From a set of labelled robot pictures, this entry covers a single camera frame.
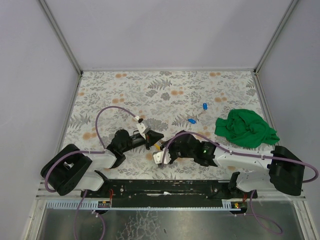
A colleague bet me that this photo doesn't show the numbered keyring organizer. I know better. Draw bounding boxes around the numbered keyring organizer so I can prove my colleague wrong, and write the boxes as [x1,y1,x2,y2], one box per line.
[153,142,164,151]

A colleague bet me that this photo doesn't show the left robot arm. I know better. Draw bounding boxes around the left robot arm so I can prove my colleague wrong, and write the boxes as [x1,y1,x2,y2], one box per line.
[40,129,164,196]

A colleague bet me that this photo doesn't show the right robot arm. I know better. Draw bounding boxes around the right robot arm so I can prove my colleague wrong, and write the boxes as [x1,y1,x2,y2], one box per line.
[152,130,305,196]

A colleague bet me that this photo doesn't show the blue tag lower key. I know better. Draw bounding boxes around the blue tag lower key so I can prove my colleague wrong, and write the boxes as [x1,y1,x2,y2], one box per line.
[187,118,197,124]

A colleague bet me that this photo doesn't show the blue tag key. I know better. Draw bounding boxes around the blue tag key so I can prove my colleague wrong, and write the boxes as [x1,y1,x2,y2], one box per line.
[200,103,208,115]
[187,118,197,124]

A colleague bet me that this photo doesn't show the blue tag upper key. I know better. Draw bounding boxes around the blue tag upper key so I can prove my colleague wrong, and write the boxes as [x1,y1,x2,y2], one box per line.
[200,103,208,115]

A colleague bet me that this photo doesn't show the green cloth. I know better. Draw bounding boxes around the green cloth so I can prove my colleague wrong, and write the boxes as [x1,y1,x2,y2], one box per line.
[214,109,280,149]

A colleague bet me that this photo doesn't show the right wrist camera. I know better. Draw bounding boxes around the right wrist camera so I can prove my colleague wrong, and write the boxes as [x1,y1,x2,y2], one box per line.
[152,151,168,165]

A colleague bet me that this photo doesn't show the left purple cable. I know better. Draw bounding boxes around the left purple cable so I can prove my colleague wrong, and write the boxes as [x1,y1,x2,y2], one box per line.
[44,106,141,240]

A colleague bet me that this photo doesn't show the purple cable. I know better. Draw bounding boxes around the purple cable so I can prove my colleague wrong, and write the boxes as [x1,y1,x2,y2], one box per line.
[161,131,320,235]
[44,106,141,240]

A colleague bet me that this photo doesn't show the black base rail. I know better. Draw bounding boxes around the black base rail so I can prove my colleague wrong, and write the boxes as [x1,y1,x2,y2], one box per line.
[81,179,252,208]

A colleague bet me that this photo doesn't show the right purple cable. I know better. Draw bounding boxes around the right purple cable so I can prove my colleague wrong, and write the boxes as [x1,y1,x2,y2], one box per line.
[161,131,320,235]

